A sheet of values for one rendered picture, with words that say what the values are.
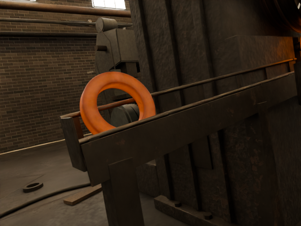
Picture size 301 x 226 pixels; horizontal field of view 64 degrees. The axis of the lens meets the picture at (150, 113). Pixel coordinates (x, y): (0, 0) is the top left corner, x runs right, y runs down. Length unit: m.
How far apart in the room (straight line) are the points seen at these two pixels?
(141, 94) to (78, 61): 6.54
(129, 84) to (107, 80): 0.06
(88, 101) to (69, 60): 6.51
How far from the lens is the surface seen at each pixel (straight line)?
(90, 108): 0.54
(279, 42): 1.29
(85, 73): 7.11
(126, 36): 5.48
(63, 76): 6.90
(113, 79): 0.60
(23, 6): 6.43
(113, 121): 2.10
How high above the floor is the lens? 0.68
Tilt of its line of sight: 3 degrees down
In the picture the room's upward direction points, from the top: 9 degrees counter-clockwise
